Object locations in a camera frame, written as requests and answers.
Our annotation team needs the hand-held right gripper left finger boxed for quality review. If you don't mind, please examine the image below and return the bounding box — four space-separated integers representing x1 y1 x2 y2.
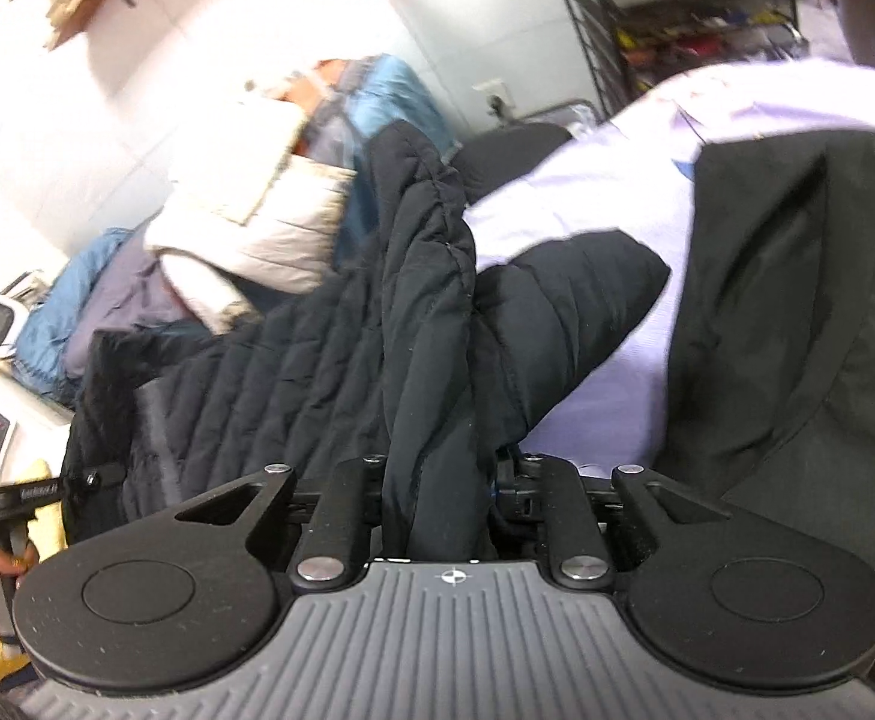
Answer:
171 454 389 593

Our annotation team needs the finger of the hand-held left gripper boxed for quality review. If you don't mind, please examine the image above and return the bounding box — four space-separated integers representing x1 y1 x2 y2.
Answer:
64 465 121 500

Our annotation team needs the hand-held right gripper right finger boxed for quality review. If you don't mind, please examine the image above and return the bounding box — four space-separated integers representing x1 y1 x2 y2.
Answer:
493 454 735 591

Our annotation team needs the black quilted jacket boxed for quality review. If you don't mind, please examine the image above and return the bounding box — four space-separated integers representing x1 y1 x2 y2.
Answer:
62 120 671 563

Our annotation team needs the grey cloth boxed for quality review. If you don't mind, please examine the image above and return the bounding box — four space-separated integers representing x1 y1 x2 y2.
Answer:
62 240 209 391

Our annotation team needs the cream puffer jacket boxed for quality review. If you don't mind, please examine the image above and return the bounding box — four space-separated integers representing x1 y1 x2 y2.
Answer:
141 94 359 335

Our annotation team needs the black sweatshirt white print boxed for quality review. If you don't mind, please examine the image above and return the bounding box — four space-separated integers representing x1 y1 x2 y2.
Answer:
658 124 875 563

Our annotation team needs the purple floral bedsheet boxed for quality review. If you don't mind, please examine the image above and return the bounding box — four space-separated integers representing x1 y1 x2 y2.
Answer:
460 56 875 485

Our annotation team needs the black metal storage rack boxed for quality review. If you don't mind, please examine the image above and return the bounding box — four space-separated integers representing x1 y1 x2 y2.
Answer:
538 0 808 127

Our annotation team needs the white appliance with cable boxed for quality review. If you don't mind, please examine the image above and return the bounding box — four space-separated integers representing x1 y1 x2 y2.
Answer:
0 270 55 362

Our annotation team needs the white wall socket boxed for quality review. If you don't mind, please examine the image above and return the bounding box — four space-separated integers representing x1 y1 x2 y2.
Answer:
474 77 518 121

